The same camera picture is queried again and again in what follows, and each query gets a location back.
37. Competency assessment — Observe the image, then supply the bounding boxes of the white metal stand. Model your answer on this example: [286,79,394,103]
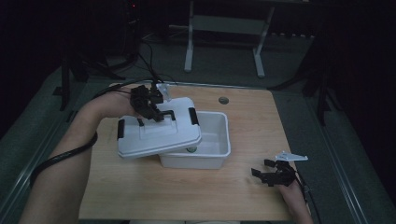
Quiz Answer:
[182,0,276,79]

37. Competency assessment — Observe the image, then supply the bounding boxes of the white box lid black handle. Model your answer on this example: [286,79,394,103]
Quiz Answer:
[116,96,203,161]

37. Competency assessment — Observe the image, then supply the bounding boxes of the person's left hand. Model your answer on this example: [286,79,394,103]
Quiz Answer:
[92,88,140,119]

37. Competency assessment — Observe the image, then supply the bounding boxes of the left hand-held gripper black cable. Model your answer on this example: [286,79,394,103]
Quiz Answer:
[29,77,158,189]

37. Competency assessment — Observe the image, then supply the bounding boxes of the black tripod stand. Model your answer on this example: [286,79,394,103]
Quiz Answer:
[51,43,127,112]
[270,31,342,127]

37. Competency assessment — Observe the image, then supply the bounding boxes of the black floor cables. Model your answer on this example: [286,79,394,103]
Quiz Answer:
[136,39,179,87]

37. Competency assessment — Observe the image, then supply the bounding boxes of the black device with red light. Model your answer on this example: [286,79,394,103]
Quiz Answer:
[122,0,143,62]

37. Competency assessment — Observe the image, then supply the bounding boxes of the hand-held gripper black cable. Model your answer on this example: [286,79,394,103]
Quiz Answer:
[29,77,158,189]
[293,169,323,224]

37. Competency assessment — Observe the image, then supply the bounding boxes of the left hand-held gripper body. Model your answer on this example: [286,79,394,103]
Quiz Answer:
[129,81,173,121]

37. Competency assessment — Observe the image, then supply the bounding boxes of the right hand-held gripper black cable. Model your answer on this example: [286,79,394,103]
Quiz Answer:
[293,169,323,224]

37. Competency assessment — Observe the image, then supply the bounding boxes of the person's right hand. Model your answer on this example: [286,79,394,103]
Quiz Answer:
[277,180,305,207]

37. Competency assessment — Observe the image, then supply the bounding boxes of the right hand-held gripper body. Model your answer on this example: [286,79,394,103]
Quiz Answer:
[260,150,309,188]

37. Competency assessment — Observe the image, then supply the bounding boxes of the white plastic storage box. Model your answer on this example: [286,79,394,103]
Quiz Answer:
[158,110,233,171]

